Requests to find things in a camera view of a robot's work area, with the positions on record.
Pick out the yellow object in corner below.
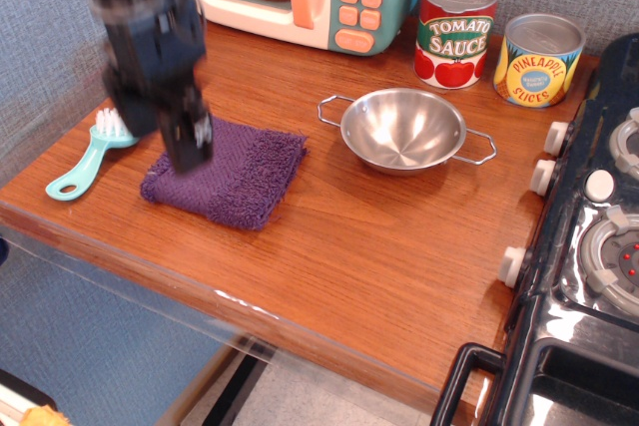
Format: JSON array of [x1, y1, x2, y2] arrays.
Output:
[[19, 405, 71, 426]]

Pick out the pineapple slices can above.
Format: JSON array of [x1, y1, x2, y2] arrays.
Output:
[[493, 13, 586, 108]]

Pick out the black toy stove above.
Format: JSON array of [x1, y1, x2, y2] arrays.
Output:
[[431, 34, 638, 425]]

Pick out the teal dish brush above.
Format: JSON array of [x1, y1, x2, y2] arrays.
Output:
[[45, 108, 139, 202]]

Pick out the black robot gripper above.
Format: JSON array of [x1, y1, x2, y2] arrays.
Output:
[[92, 0, 214, 173]]

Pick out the tomato sauce can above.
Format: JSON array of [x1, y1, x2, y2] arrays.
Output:
[[413, 0, 498, 90]]

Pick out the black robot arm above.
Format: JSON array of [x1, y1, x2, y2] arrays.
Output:
[[91, 0, 213, 174]]

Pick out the purple cloth napkin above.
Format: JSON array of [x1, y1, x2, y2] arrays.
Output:
[[140, 118, 307, 230]]

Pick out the stainless steel pot with handles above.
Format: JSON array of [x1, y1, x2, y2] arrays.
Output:
[[317, 88, 497, 176]]

